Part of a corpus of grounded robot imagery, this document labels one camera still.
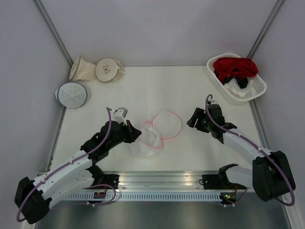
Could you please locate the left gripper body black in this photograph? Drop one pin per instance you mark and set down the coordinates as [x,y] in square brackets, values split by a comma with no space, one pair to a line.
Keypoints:
[123,134]

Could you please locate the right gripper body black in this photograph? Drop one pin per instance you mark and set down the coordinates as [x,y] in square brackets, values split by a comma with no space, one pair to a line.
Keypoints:
[203,124]

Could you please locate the pink-trimmed mesh laundry bag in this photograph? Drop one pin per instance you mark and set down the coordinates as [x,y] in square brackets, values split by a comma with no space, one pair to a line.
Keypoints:
[166,125]

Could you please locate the red bra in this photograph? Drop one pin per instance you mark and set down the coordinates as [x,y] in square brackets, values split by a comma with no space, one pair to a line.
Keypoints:
[232,67]

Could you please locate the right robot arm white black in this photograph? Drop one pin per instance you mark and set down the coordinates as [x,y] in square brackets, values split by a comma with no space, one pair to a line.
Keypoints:
[270,175]

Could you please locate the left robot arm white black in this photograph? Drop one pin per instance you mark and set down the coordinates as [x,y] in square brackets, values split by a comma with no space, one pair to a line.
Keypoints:
[36,197]

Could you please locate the grey-trimmed mesh laundry bag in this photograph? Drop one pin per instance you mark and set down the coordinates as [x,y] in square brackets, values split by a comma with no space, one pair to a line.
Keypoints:
[72,95]

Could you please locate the beige laundry bag bra logo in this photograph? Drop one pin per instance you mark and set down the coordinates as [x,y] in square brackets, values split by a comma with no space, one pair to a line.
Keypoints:
[110,71]

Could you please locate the beige laundry bag left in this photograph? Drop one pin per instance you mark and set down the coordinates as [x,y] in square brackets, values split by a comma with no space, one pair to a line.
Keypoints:
[82,71]

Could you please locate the white perforated plastic basket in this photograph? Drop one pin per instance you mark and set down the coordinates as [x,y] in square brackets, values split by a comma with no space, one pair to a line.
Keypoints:
[258,85]

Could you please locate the white garment in basket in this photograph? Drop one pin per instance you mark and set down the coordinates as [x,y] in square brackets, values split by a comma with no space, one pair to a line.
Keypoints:
[246,92]

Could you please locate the black garment in basket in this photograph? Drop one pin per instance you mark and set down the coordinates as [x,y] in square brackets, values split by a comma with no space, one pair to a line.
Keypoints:
[241,82]

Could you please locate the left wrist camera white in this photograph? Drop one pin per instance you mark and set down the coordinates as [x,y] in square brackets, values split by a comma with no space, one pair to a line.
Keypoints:
[119,115]

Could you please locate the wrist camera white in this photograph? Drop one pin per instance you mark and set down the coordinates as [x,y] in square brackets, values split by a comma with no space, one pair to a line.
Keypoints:
[119,115]
[212,102]

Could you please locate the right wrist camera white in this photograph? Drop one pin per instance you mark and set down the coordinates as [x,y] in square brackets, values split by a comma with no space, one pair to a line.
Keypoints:
[212,102]

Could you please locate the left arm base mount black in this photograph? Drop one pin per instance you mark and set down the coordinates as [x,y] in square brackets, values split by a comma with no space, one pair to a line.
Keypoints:
[109,179]

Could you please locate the aluminium mounting rail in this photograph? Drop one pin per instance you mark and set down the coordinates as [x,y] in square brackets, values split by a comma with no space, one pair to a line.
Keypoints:
[155,180]

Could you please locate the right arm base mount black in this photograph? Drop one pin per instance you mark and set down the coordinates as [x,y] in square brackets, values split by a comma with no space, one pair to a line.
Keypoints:
[212,182]

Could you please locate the white slotted cable duct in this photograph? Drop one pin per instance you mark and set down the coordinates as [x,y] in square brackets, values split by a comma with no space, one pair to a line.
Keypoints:
[148,196]

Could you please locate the right aluminium frame post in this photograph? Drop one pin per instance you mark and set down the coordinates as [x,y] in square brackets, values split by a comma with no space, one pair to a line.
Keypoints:
[267,25]

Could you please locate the aluminium frame post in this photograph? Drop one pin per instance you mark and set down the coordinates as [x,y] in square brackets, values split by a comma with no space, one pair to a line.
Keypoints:
[267,25]
[51,27]

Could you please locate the left aluminium frame post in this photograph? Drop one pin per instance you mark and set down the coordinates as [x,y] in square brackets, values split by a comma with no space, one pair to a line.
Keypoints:
[51,27]

